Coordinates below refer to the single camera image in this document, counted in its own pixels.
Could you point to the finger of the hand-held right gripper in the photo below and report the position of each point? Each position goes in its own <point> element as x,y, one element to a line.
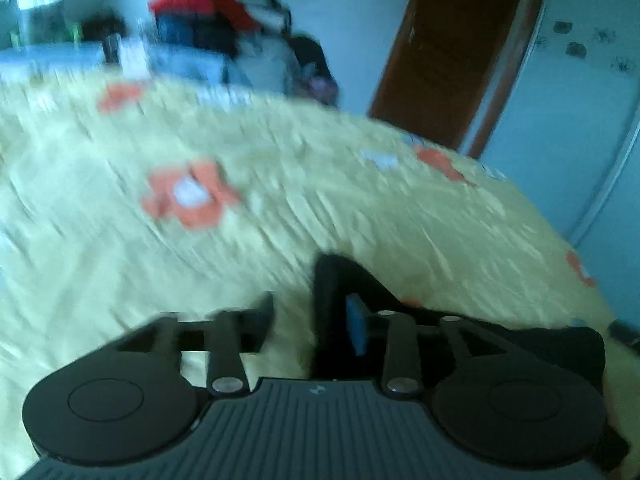
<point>625,336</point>

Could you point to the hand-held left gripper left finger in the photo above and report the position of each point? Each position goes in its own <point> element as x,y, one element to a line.
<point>225,345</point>

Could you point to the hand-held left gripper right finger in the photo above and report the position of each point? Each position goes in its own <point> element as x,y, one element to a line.
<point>356,325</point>

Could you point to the black pants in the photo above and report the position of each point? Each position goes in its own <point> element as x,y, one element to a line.
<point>332,300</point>

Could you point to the yellow printed bed sheet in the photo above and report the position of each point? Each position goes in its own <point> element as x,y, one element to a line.
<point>125,240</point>

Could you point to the white wardrobe with flower stickers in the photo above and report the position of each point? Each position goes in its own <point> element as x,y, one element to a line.
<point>580,110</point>

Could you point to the brown wooden door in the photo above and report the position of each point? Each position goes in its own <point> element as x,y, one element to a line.
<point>450,50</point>

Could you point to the blue quilted blanket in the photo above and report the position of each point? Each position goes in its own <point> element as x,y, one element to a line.
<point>55,62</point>

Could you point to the pile of folded clothes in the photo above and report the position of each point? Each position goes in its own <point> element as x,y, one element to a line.
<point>220,10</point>

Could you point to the black bag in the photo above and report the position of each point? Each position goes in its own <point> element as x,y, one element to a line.
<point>102,30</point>

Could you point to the green plastic stool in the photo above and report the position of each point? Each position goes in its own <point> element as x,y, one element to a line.
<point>45,35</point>

